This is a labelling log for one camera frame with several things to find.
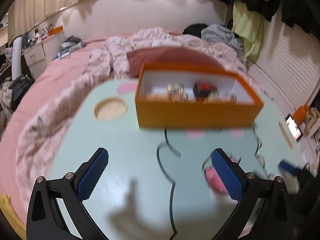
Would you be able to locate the grey clothing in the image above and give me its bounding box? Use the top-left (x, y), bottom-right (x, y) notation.
top-left (201, 24), bottom-right (244, 55)

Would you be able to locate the beige cloth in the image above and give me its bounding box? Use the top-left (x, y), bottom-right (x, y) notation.
top-left (303, 107), bottom-right (320, 137)

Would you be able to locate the white roll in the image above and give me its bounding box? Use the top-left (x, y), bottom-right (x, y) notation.
top-left (11, 37), bottom-right (24, 79)

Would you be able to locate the yellow cloth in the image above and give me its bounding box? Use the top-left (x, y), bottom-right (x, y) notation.
top-left (0, 194), bottom-right (27, 240)

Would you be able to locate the dark bag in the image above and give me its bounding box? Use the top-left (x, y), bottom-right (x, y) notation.
top-left (10, 74), bottom-right (35, 98)

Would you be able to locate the yellow-green cloth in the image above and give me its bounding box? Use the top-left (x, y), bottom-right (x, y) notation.
top-left (231, 1), bottom-right (264, 62)

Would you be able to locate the orange bottle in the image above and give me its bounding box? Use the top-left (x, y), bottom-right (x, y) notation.
top-left (292, 104), bottom-right (310, 123)

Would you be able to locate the pile of folded clothes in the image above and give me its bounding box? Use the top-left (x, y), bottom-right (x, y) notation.
top-left (60, 36), bottom-right (87, 54)

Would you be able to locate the orange cardboard box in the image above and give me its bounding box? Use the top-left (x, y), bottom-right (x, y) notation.
top-left (135, 62), bottom-right (265, 128)

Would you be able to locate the phone with lit screen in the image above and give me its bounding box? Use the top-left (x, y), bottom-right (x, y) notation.
top-left (286, 114), bottom-right (304, 141)

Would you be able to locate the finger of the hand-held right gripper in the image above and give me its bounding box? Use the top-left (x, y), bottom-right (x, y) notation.
top-left (279, 161), bottom-right (300, 175)

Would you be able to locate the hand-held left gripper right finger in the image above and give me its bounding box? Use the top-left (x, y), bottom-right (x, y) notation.
top-left (211, 148), bottom-right (294, 240)

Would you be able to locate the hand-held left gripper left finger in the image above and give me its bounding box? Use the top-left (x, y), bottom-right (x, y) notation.
top-left (26, 147), bottom-right (109, 240)

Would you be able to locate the white nightstand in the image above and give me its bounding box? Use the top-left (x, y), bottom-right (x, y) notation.
top-left (24, 40), bottom-right (47, 67)

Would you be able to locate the black clothing on bed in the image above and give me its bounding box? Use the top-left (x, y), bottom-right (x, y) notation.
top-left (183, 24), bottom-right (208, 35)

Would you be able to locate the small orange box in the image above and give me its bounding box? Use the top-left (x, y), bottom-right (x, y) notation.
top-left (48, 26), bottom-right (63, 37)

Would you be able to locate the pink floral quilt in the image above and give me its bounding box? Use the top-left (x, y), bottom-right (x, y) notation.
top-left (15, 27), bottom-right (250, 200)

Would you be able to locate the black and red object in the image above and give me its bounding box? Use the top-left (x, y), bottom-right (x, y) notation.
top-left (192, 81), bottom-right (217, 100)

